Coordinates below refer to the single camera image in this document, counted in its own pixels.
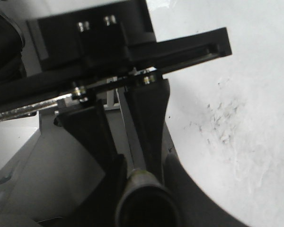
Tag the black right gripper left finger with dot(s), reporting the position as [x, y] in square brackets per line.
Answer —
[98, 210]

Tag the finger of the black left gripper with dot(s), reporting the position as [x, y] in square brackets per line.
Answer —
[88, 124]

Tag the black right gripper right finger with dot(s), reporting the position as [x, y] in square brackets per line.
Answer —
[196, 208]

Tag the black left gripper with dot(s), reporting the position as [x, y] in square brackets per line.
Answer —
[74, 55]

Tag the white whiteboard marker pen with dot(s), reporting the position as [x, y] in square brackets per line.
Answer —
[145, 201]

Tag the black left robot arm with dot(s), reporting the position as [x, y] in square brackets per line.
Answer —
[89, 51]

